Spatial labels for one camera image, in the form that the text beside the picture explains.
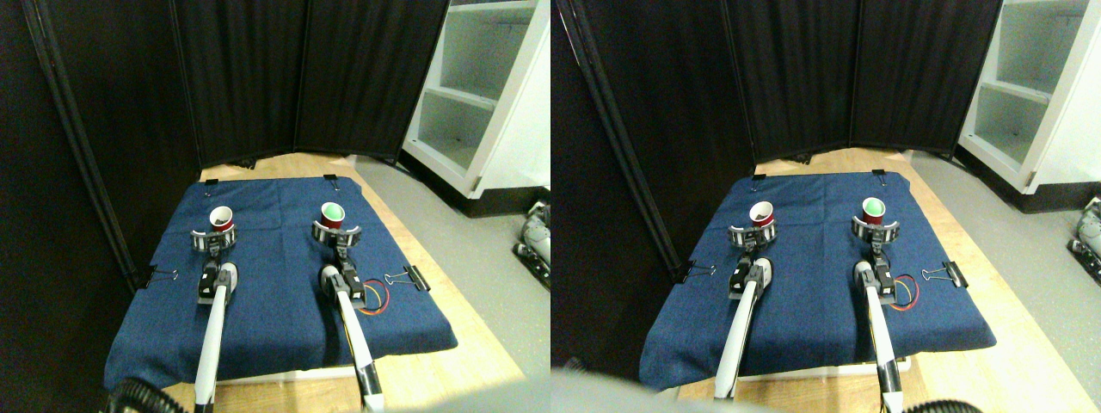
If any dark blue cloth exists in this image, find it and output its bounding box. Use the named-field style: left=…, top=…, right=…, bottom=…
left=103, top=175, right=459, bottom=404
left=638, top=170, right=999, bottom=392

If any white shelf unit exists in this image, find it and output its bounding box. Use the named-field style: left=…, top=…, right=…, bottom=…
left=397, top=0, right=551, bottom=219
left=955, top=0, right=1101, bottom=216

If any black ribbed hose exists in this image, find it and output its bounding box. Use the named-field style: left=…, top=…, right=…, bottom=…
left=99, top=377, right=188, bottom=413

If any black curtain stand pole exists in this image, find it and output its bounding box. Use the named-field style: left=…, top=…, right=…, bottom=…
left=555, top=0, right=693, bottom=285
left=22, top=0, right=151, bottom=293

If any grey and black device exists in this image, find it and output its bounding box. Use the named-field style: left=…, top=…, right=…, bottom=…
left=514, top=202, right=551, bottom=292
left=1067, top=196, right=1101, bottom=289

